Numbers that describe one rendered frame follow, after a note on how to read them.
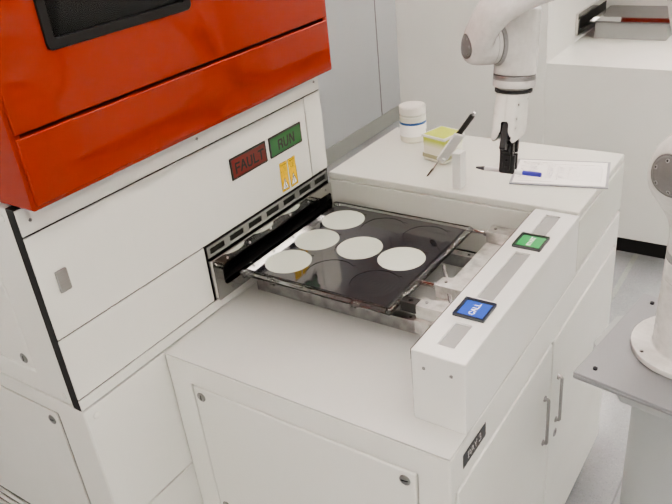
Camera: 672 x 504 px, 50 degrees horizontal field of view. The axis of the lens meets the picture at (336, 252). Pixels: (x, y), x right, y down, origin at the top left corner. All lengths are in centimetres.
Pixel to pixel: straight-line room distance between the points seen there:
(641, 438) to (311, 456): 61
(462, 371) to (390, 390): 21
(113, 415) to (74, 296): 27
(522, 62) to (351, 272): 53
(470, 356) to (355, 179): 76
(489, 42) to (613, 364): 62
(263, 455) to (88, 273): 48
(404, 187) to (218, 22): 59
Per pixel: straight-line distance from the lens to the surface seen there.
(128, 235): 136
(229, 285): 157
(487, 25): 142
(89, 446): 148
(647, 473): 152
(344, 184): 180
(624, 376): 133
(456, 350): 115
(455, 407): 118
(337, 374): 135
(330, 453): 133
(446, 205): 167
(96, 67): 122
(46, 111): 117
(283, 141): 165
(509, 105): 150
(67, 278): 129
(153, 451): 158
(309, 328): 147
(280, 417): 136
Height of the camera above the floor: 165
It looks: 28 degrees down
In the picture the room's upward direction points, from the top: 6 degrees counter-clockwise
